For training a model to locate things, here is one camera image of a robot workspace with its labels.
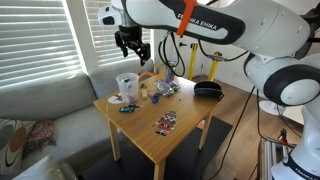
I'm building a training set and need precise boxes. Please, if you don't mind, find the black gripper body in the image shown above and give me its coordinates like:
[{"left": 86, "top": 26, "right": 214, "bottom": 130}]
[{"left": 115, "top": 25, "right": 144, "bottom": 48}]

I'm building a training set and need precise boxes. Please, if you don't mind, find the clear plastic cup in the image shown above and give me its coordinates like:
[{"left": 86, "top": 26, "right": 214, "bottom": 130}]
[{"left": 115, "top": 72, "right": 140, "bottom": 105}]

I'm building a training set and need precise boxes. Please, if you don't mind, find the orange curved plastic piece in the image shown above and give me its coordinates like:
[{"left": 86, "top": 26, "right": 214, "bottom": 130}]
[{"left": 138, "top": 64, "right": 158, "bottom": 80}]

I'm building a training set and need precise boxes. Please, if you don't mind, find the narrow white window blind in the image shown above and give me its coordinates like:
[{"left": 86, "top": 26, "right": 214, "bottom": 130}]
[{"left": 83, "top": 0, "right": 153, "bottom": 67}]

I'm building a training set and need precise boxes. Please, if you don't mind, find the blue can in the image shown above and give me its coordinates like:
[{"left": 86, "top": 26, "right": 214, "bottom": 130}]
[{"left": 165, "top": 59, "right": 178, "bottom": 80}]

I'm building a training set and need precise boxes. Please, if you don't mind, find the shiny silver packet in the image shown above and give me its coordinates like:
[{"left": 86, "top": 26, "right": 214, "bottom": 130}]
[{"left": 155, "top": 80, "right": 175, "bottom": 98}]

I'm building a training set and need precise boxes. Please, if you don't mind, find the colourful patterned packet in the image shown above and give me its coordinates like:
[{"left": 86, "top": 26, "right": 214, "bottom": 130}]
[{"left": 168, "top": 79, "right": 182, "bottom": 92}]

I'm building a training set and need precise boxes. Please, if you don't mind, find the blue toy car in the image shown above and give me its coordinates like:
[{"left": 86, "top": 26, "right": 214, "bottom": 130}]
[{"left": 150, "top": 93, "right": 161, "bottom": 104}]

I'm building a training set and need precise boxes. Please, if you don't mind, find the round Santa paper plate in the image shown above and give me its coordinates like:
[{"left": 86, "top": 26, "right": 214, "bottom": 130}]
[{"left": 107, "top": 93, "right": 125, "bottom": 106}]

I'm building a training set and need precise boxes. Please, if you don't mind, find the white panel door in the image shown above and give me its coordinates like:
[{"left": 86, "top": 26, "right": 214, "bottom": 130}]
[{"left": 173, "top": 31, "right": 216, "bottom": 77}]

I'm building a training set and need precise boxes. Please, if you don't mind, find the green toy car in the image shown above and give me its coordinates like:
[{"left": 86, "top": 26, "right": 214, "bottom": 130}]
[{"left": 118, "top": 103, "right": 141, "bottom": 114}]

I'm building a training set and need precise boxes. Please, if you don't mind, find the black glasses case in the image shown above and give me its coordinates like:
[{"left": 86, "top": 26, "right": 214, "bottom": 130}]
[{"left": 193, "top": 80, "right": 225, "bottom": 101}]

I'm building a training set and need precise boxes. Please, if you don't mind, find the Santa Claus figure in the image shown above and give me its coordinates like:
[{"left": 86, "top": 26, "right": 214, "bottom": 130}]
[{"left": 154, "top": 110, "right": 178, "bottom": 137}]

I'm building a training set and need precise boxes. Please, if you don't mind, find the wide white window blind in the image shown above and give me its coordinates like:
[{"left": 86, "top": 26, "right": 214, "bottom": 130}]
[{"left": 0, "top": 0, "right": 83, "bottom": 92}]

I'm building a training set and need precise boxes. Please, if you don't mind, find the grey couch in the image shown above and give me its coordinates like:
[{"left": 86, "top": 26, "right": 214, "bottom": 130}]
[{"left": 0, "top": 59, "right": 155, "bottom": 180}]

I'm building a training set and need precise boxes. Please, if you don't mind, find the light wooden table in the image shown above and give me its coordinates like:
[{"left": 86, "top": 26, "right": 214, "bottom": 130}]
[{"left": 93, "top": 71, "right": 221, "bottom": 180}]

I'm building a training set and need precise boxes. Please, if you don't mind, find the navy blue rug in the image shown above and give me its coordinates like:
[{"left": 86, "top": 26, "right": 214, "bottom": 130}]
[{"left": 81, "top": 115, "right": 233, "bottom": 180}]

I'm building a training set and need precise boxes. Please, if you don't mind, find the red paisley cushion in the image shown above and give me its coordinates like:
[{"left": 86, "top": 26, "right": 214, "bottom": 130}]
[{"left": 24, "top": 119, "right": 57, "bottom": 155}]

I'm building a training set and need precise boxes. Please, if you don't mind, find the white round stand base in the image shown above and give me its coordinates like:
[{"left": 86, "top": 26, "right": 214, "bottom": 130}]
[{"left": 259, "top": 99, "right": 287, "bottom": 117}]

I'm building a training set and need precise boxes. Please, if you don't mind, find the light grey cushion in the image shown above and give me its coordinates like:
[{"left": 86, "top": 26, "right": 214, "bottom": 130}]
[{"left": 13, "top": 154, "right": 79, "bottom": 180}]

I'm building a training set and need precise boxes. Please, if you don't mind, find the cream oval patterned cushion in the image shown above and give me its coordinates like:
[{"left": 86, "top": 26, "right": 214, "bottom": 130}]
[{"left": 0, "top": 119, "right": 38, "bottom": 175}]

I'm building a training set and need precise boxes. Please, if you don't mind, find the red clamp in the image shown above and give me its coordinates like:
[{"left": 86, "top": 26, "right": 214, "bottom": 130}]
[{"left": 278, "top": 128, "right": 290, "bottom": 146}]

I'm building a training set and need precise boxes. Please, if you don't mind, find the black equipment stand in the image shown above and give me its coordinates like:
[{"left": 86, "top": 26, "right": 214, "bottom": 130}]
[{"left": 298, "top": 2, "right": 320, "bottom": 61}]

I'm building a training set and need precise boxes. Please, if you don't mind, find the thick black cable loop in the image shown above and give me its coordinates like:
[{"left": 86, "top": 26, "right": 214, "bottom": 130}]
[{"left": 157, "top": 31, "right": 186, "bottom": 78}]

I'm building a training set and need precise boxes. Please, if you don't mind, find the yellow post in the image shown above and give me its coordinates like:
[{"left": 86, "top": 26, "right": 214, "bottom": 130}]
[
  {"left": 188, "top": 42, "right": 199, "bottom": 81},
  {"left": 207, "top": 51, "right": 224, "bottom": 82}
]

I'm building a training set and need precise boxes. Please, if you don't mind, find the orange strap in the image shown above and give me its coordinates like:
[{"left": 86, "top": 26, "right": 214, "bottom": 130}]
[{"left": 175, "top": 0, "right": 198, "bottom": 37}]

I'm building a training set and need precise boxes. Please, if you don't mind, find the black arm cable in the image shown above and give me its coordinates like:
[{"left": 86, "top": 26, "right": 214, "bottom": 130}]
[{"left": 197, "top": 39, "right": 250, "bottom": 63}]

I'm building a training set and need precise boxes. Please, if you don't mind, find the thin black hanging cable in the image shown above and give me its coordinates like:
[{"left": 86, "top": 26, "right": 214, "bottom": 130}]
[
  {"left": 255, "top": 89, "right": 298, "bottom": 148},
  {"left": 207, "top": 85, "right": 257, "bottom": 180}
]

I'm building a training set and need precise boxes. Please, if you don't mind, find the aluminium frame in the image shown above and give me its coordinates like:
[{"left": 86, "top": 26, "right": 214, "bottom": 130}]
[{"left": 258, "top": 134, "right": 295, "bottom": 180}]

